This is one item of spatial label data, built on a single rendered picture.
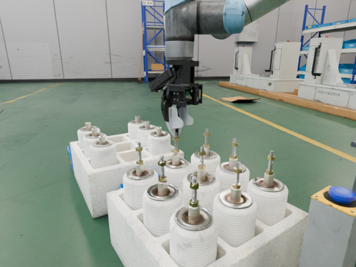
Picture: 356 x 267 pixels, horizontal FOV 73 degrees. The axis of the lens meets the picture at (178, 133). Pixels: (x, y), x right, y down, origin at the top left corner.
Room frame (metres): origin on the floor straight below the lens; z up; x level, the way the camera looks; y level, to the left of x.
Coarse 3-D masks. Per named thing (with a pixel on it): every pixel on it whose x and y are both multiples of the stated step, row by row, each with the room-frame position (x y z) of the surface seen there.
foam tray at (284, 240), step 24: (120, 192) 0.62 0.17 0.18; (120, 216) 0.53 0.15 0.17; (288, 216) 0.51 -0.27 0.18; (120, 240) 0.54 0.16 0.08; (144, 240) 0.43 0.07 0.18; (168, 240) 0.43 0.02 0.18; (264, 240) 0.43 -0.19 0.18; (288, 240) 0.47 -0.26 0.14; (144, 264) 0.42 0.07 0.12; (168, 264) 0.36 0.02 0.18; (216, 264) 0.36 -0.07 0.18; (240, 264) 0.37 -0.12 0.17; (264, 264) 0.42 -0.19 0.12; (288, 264) 0.48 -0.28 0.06
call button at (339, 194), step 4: (332, 188) 0.38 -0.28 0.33; (336, 188) 0.38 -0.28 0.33; (340, 188) 0.38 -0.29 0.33; (344, 188) 0.38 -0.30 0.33; (328, 192) 0.38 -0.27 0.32; (332, 192) 0.37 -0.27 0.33; (336, 192) 0.37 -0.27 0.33; (340, 192) 0.37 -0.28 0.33; (344, 192) 0.37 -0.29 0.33; (348, 192) 0.37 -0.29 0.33; (352, 192) 0.37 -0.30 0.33; (332, 196) 0.37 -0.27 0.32; (336, 196) 0.36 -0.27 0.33; (340, 196) 0.36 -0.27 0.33; (344, 196) 0.36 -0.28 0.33; (348, 196) 0.36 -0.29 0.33; (352, 196) 0.36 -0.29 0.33; (336, 200) 0.36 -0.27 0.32; (340, 200) 0.36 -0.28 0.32; (344, 200) 0.35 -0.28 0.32; (348, 200) 0.35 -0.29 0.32; (352, 200) 0.35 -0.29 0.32
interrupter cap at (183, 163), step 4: (168, 160) 0.69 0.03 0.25; (180, 160) 0.69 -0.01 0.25; (184, 160) 0.68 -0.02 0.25; (168, 164) 0.65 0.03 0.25; (172, 164) 0.66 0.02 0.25; (180, 164) 0.66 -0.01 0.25; (184, 164) 0.65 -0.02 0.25; (188, 164) 0.66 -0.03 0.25; (172, 168) 0.63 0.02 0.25; (176, 168) 0.63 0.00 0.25
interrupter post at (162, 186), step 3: (159, 183) 0.49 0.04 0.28; (162, 183) 0.49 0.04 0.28; (165, 183) 0.49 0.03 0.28; (159, 186) 0.49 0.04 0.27; (162, 186) 0.49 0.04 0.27; (165, 186) 0.49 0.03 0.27; (159, 189) 0.49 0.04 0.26; (162, 189) 0.49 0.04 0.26; (165, 189) 0.49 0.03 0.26; (159, 192) 0.49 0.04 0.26; (162, 192) 0.49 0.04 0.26; (165, 192) 0.49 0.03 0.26
